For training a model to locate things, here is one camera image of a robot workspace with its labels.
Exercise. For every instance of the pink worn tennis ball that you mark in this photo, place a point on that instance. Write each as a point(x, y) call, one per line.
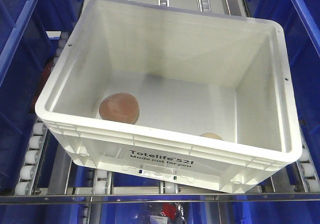
point(120, 107)

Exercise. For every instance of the white plastic tote box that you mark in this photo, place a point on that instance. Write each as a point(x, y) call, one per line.
point(191, 73)

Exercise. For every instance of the yellow tennis ball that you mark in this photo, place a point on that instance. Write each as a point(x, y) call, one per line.
point(211, 135)

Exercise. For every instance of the red packaged item below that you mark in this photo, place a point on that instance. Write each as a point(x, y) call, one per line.
point(168, 212)

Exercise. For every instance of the blue bin left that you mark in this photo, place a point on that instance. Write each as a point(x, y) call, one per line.
point(25, 47)

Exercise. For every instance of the blue storage bin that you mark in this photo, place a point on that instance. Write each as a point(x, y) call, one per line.
point(300, 22)

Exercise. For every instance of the blue lower shelf bin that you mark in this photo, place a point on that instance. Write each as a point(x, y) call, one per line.
point(19, 209)

